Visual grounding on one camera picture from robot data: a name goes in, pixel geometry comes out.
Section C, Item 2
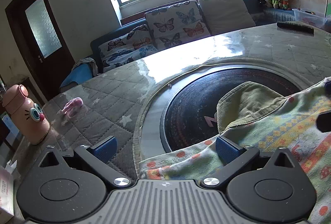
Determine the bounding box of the pink tissue pack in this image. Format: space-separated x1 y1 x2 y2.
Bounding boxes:
0 159 20 224

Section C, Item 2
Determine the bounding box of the small pink hair clip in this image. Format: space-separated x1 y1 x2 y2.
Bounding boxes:
61 98 83 116

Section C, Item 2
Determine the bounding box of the green patterned button shirt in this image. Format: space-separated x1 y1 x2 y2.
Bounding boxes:
139 76 331 224

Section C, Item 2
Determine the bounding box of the blue sofa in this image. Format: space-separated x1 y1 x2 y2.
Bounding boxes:
60 0 298 90

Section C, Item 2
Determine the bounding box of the black remote control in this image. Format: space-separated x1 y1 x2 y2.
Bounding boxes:
277 21 314 34

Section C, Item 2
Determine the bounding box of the grey cloth on sofa arm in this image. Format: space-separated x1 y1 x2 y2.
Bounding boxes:
72 57 98 77

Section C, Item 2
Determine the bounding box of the clear plastic storage box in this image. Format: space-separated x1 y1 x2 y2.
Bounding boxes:
292 8 327 29

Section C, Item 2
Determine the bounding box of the upright butterfly print cushion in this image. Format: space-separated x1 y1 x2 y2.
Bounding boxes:
144 0 211 49

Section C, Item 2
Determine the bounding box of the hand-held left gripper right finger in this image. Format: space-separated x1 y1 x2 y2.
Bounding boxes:
202 136 294 188

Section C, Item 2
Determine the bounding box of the flat butterfly print cushion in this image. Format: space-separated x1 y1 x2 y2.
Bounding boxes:
98 24 159 72

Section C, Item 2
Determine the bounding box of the plain beige cushion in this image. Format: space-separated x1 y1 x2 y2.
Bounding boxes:
198 0 256 35

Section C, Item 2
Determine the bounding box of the pink cartoon face bottle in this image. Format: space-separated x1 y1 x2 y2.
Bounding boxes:
2 84 50 145

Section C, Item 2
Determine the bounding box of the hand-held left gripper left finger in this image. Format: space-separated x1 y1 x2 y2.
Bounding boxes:
39 135 132 188

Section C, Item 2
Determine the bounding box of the dark wooden glass-panel door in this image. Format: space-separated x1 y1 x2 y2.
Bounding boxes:
5 0 75 100

